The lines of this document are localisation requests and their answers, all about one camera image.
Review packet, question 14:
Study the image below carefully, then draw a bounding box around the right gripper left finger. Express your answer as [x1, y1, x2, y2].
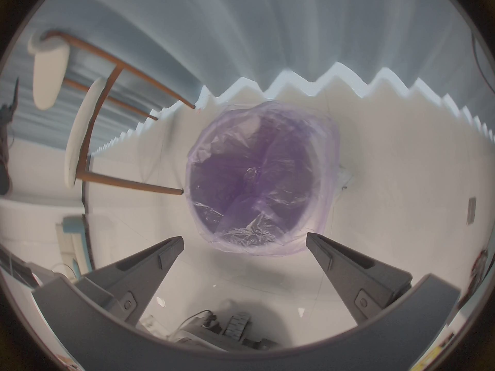
[83, 236, 185, 327]

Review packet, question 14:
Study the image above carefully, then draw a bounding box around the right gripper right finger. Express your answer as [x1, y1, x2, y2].
[306, 232, 413, 325]

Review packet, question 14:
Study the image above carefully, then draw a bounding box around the purple plastic bag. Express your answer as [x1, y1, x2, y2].
[185, 100, 342, 257]

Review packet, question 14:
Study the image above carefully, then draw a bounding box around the white trash bin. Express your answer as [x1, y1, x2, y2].
[187, 105, 335, 252]

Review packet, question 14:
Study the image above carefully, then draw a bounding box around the white cushioned wooden chair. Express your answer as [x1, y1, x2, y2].
[27, 29, 196, 198]

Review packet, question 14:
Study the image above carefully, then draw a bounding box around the pale blue curtain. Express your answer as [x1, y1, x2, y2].
[0, 0, 495, 162]

